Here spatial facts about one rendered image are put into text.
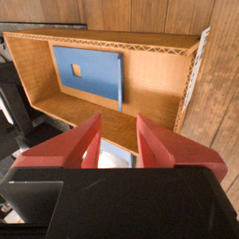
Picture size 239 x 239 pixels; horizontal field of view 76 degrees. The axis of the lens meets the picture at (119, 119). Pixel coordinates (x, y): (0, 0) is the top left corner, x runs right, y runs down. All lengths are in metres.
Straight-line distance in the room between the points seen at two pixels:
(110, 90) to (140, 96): 0.05
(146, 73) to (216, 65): 0.07
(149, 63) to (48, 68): 0.19
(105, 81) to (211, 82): 0.14
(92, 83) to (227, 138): 0.20
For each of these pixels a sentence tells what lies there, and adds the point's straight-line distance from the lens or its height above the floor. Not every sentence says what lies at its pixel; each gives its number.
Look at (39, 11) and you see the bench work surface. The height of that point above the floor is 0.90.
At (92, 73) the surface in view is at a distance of 0.25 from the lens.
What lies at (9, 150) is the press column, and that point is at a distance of 0.70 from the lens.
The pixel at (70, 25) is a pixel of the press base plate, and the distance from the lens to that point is 0.28.
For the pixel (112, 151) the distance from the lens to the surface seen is 0.29.
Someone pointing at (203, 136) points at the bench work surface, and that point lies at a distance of 0.23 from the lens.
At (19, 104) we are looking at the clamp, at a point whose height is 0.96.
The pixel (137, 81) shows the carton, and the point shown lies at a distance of 0.21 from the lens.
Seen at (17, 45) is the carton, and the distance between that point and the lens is 0.30.
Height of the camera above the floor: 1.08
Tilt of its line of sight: 43 degrees down
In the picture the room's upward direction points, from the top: 131 degrees counter-clockwise
